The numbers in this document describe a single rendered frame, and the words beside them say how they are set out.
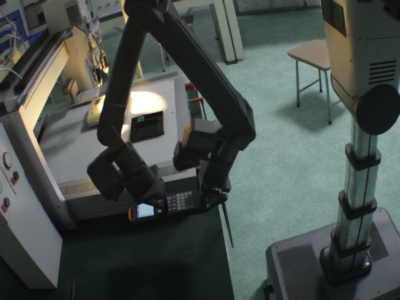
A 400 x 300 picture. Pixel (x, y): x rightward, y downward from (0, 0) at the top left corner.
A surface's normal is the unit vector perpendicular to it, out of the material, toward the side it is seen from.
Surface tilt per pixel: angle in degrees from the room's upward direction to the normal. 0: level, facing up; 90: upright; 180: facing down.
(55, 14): 90
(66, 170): 0
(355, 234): 90
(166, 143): 0
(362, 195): 90
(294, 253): 0
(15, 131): 90
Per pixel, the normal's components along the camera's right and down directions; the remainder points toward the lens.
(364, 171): 0.11, 0.58
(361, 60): -0.43, 0.70
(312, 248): -0.19, -0.79
